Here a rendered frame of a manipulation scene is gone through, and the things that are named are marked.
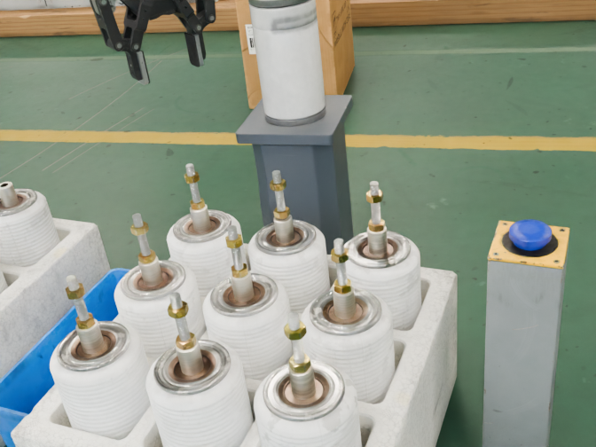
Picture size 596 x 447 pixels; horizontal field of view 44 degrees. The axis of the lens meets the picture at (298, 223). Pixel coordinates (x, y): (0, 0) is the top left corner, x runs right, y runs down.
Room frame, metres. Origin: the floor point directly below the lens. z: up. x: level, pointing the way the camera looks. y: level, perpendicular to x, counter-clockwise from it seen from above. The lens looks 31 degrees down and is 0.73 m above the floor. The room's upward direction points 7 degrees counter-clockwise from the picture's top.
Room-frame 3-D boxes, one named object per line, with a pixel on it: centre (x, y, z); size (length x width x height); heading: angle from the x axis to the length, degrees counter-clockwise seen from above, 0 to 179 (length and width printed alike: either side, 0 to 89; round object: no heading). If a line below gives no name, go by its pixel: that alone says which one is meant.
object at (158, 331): (0.71, 0.18, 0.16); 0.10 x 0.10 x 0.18
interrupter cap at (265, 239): (0.76, 0.02, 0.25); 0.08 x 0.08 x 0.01
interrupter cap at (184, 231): (0.81, 0.12, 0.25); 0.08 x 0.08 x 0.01
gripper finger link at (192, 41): (0.83, 0.09, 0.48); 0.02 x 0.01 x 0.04; 32
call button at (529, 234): (0.59, -0.22, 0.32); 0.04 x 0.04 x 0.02
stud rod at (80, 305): (0.60, 0.23, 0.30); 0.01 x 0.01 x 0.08
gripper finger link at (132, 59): (0.79, 0.16, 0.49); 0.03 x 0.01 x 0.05; 122
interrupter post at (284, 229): (0.76, 0.02, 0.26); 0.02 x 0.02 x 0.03
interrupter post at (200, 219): (0.81, 0.12, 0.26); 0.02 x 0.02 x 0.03
